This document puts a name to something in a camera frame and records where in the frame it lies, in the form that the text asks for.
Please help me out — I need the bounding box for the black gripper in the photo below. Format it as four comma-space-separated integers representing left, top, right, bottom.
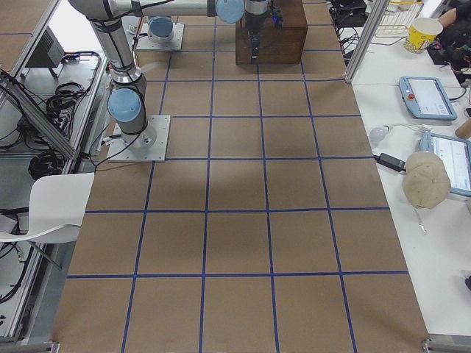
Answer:
244, 11, 267, 64

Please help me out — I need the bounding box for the dark wooden drawer cabinet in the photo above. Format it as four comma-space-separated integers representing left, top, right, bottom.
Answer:
235, 0, 308, 65

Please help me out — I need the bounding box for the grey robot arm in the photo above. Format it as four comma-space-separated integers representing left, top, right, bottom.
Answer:
141, 1, 275, 63
70, 1, 228, 149

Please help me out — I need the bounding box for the white light bulb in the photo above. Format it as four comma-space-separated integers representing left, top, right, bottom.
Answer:
369, 125, 391, 144

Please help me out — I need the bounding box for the yellow popcorn cup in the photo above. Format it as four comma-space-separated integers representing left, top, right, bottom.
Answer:
403, 18, 443, 54

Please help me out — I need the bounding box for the black power adapter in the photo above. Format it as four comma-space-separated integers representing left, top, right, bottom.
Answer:
374, 153, 406, 172

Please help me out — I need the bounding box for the blue teach pendant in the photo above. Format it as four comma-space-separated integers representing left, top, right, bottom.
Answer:
419, 132, 470, 197
398, 76, 458, 121

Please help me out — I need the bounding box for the beige cap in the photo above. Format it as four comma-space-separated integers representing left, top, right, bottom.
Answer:
403, 151, 451, 209

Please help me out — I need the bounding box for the white plastic chair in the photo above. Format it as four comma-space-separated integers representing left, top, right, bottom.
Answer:
1, 173, 95, 244

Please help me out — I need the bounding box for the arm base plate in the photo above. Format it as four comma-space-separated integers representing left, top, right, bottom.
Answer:
107, 115, 171, 163
136, 23, 185, 51

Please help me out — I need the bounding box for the gold wire rack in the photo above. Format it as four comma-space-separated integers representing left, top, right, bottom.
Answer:
375, 1, 424, 38

